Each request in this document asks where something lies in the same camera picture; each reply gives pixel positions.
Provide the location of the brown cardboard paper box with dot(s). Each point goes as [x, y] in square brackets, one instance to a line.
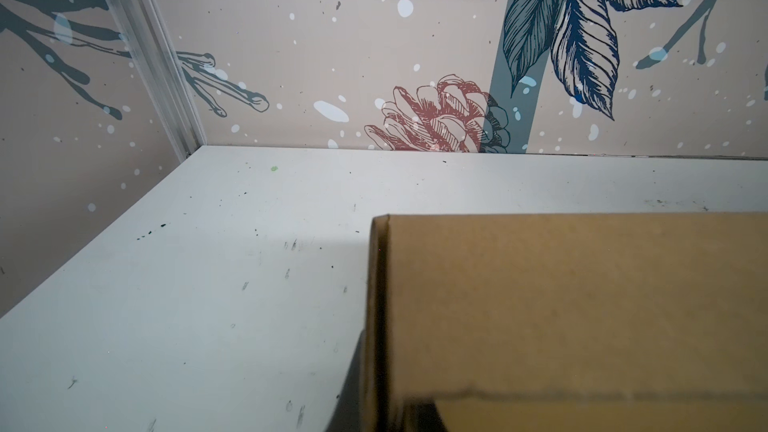
[562, 322]

